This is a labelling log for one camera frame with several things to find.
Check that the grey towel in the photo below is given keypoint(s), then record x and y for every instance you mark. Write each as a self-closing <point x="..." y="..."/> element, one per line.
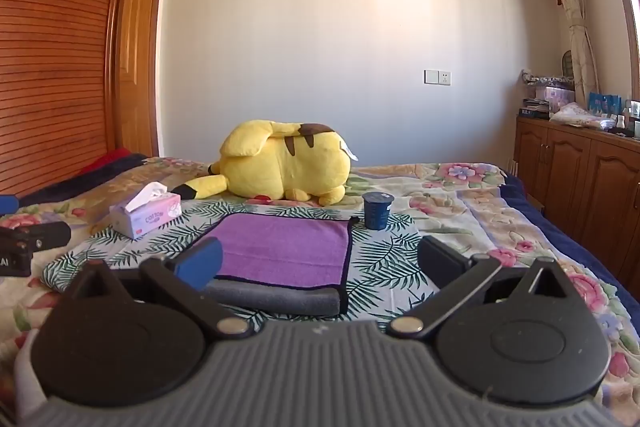
<point x="280" y="299"/>

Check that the wooden door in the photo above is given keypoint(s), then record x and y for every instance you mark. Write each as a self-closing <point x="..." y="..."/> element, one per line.
<point x="137" y="57"/>

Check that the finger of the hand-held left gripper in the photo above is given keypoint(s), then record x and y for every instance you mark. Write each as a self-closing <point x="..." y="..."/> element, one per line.
<point x="45" y="234"/>
<point x="7" y="205"/>

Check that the beige patterned curtain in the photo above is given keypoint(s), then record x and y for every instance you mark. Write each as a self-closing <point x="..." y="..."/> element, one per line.
<point x="575" y="7"/>

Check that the red cloth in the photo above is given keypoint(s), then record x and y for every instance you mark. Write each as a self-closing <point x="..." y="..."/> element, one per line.
<point x="112" y="159"/>

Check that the white wall socket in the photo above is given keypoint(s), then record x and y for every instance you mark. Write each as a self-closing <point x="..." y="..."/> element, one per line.
<point x="437" y="77"/>

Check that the dark blue bed sheet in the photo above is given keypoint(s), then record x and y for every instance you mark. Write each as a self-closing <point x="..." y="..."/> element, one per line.
<point x="560" y="237"/>

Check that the small white bottles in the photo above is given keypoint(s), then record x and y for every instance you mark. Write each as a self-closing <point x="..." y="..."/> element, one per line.
<point x="627" y="119"/>

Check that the white and pink tissue box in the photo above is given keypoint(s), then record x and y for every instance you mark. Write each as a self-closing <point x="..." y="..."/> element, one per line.
<point x="149" y="220"/>

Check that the folded floral cloth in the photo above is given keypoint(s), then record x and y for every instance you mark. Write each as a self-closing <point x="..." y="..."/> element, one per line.
<point x="580" y="114"/>

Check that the stack of boxes and books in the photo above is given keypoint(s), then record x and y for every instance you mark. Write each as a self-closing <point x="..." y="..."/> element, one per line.
<point x="547" y="99"/>

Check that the blue printed box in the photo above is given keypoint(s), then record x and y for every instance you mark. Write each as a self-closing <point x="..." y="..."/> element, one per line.
<point x="604" y="104"/>

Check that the leaf print cloth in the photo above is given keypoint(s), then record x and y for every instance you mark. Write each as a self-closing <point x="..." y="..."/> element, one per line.
<point x="385" y="259"/>

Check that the yellow plush toy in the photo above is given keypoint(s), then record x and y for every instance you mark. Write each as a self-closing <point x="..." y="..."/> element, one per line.
<point x="290" y="162"/>

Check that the blue plastic cup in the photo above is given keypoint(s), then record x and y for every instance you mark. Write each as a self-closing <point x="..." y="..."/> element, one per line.
<point x="377" y="211"/>

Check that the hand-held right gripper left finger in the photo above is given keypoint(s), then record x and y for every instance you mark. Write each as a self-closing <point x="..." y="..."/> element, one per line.
<point x="202" y="264"/>

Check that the dark blue blanket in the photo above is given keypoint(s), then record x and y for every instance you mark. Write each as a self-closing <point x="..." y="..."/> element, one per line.
<point x="75" y="184"/>

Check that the wooden cabinet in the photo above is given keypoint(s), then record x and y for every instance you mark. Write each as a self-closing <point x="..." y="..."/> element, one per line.
<point x="575" y="172"/>

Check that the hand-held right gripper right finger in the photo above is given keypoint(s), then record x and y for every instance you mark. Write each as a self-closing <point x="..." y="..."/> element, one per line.
<point x="440" y="258"/>

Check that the purple towel with black edge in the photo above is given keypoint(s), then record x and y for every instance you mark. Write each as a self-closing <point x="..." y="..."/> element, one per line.
<point x="285" y="252"/>

